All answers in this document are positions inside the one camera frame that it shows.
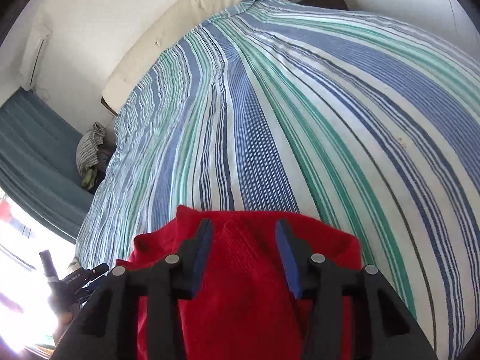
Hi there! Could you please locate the red knit sweater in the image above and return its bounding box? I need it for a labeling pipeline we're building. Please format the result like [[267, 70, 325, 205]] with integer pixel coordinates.
[[116, 205, 360, 359]]

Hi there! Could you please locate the grey striped clothes pile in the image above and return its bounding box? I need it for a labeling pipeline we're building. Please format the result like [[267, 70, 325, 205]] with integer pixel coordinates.
[[76, 122, 106, 176]]

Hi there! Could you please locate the person's left hand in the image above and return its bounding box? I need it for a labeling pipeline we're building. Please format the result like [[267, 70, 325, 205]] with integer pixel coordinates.
[[53, 303, 81, 345]]

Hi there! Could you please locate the blue window curtain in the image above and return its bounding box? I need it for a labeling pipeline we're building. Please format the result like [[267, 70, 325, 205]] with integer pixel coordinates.
[[1, 88, 93, 243]]

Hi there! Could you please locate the striped blue green bedspread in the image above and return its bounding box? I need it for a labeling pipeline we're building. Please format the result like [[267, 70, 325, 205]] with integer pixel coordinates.
[[76, 0, 479, 359]]

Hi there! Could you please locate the cream padded headboard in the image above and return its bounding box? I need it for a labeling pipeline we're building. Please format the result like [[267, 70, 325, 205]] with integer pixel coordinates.
[[101, 0, 242, 116]]

